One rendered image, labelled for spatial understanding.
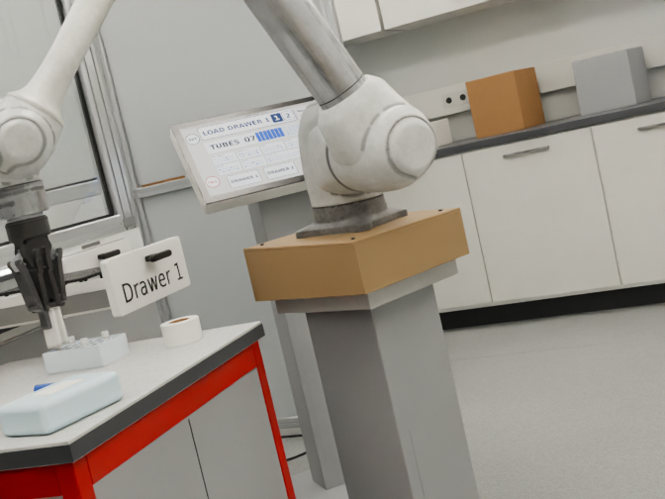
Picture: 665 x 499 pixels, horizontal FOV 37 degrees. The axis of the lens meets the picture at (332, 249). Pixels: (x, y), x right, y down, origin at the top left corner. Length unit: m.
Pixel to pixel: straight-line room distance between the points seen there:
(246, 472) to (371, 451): 0.43
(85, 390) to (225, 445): 0.35
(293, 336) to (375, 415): 0.92
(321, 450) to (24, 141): 1.68
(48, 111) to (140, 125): 2.35
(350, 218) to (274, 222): 0.91
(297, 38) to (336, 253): 0.41
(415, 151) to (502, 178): 2.94
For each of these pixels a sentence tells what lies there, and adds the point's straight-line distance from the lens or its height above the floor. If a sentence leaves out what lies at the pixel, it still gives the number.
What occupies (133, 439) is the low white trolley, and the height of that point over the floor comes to 0.71.
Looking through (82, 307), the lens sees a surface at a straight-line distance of 1.96.
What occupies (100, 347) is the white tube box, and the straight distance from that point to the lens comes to 1.76.
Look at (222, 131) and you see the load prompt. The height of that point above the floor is 1.15.
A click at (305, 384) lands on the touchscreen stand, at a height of 0.37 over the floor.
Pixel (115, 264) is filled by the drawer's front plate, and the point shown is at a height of 0.92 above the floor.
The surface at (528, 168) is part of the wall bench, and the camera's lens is 4.67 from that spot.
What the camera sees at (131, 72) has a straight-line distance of 4.00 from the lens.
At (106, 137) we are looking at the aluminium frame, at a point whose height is 1.19.
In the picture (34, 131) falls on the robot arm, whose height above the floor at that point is 1.17.
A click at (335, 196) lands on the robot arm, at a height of 0.94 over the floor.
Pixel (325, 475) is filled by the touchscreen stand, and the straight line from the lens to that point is 3.02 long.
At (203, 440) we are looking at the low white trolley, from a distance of 1.61.
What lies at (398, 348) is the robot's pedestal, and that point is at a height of 0.62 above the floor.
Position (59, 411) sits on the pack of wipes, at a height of 0.78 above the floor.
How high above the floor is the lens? 1.05
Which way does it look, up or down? 6 degrees down
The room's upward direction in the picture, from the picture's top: 13 degrees counter-clockwise
